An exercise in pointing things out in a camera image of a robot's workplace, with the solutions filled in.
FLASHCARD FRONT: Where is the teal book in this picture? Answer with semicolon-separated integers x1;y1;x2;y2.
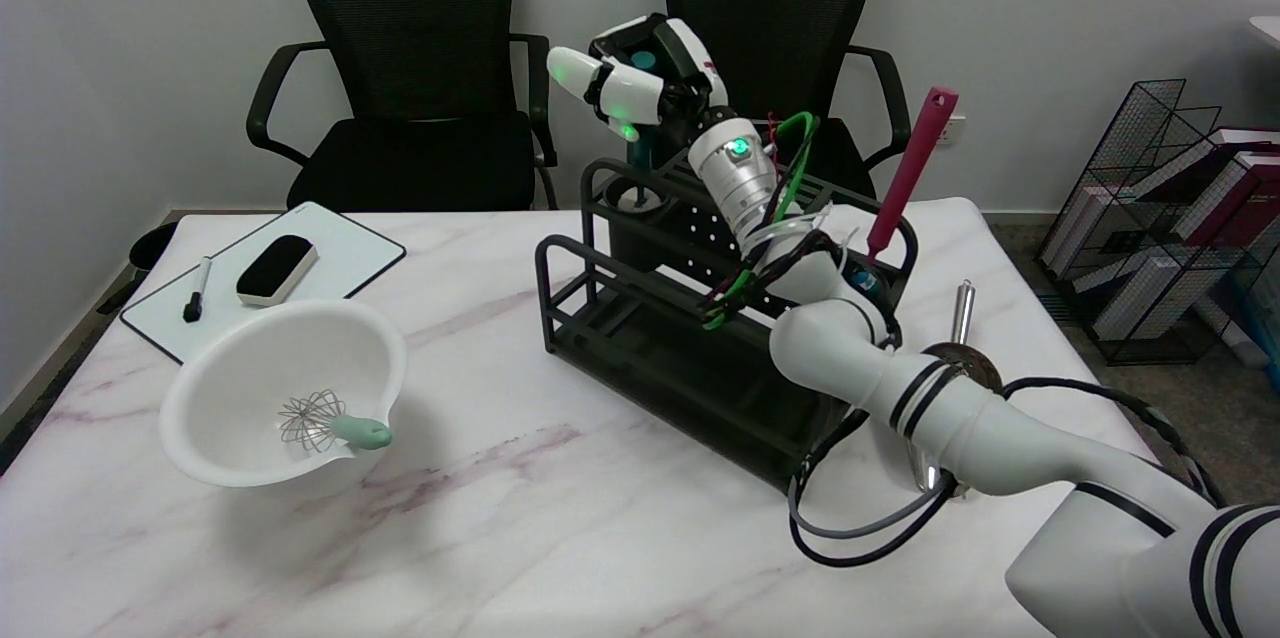
1240;248;1280;389

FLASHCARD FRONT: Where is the shiny metal scoop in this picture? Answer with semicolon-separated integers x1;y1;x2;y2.
905;280;1005;499

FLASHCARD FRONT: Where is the black round floor object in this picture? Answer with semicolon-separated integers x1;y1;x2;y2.
97;221;181;316

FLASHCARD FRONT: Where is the white mixing bowl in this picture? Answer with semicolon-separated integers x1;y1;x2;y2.
160;298;408;489

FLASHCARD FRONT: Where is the white grey book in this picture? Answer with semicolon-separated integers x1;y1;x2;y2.
1090;248;1216;339

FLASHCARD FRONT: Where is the maroon hardcover book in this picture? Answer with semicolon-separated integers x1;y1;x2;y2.
1150;126;1280;249

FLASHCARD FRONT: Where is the magenta handled brush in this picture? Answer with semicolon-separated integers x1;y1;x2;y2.
865;86;959;264

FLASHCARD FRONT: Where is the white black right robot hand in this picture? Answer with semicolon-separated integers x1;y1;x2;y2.
546;13;732;154

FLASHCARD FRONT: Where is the black metal dish rack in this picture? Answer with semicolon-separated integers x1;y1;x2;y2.
533;155;918;494

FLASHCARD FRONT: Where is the blue sponge bottle brush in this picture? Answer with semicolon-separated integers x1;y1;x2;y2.
625;46;661;209

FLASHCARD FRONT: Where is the black wire mesh rack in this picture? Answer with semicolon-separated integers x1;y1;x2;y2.
1035;78;1280;366

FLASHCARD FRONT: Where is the black mesh office chair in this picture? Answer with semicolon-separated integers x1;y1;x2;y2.
247;0;559;212
625;0;911;209

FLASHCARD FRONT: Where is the black white board eraser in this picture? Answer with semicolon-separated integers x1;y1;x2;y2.
236;235;319;307

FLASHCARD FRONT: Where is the black whiteboard marker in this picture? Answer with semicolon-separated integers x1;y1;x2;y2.
183;257;214;324

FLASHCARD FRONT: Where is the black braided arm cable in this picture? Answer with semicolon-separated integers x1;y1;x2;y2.
787;378;1226;569

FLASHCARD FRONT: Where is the small white whiteboard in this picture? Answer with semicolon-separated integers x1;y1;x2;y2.
120;202;407;365

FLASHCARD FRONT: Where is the whisk with mint handle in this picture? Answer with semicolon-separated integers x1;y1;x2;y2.
278;390;394;454

